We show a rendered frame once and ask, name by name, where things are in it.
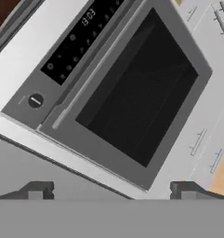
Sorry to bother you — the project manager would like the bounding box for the silver microwave door handle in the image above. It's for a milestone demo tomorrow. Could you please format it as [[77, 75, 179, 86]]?
[[50, 0, 149, 131]]

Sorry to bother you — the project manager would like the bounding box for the grey microwave oven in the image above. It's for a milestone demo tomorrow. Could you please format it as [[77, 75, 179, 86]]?
[[0, 0, 215, 192]]

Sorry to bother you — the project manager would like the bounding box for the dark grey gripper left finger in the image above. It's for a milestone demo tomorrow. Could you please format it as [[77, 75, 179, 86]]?
[[0, 180, 55, 201]]

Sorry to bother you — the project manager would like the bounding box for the black round microwave knob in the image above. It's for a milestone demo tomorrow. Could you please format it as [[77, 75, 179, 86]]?
[[27, 91, 46, 110]]

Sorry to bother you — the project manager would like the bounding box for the silver cupboard handle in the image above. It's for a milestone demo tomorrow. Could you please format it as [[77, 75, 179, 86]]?
[[189, 126, 208, 157], [208, 147, 224, 175], [186, 6, 198, 22], [212, 1, 224, 40]]

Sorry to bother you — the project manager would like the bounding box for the grey microwave door, dark window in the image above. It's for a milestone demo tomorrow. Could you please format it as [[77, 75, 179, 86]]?
[[36, 0, 215, 192]]

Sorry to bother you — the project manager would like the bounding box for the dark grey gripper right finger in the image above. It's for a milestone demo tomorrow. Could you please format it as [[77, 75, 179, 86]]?
[[169, 180, 224, 201]]

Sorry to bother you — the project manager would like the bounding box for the white cupboard run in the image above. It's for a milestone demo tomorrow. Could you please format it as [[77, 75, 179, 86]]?
[[153, 0, 224, 199]]

